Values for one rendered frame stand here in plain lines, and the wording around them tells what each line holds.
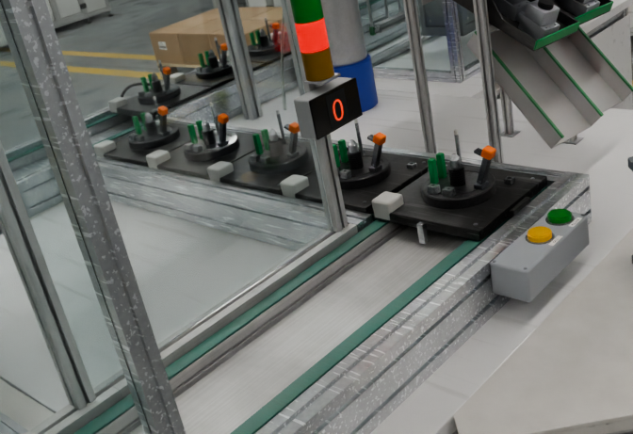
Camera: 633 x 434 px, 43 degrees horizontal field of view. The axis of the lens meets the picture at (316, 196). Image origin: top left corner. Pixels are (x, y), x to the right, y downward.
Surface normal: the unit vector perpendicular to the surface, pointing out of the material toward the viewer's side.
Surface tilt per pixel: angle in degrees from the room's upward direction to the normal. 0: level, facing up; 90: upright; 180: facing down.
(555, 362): 0
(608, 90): 45
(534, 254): 0
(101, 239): 90
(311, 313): 0
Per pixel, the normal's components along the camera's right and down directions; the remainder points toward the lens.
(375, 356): -0.19, -0.90
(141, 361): 0.73, 0.15
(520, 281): -0.66, 0.42
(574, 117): 0.29, -0.48
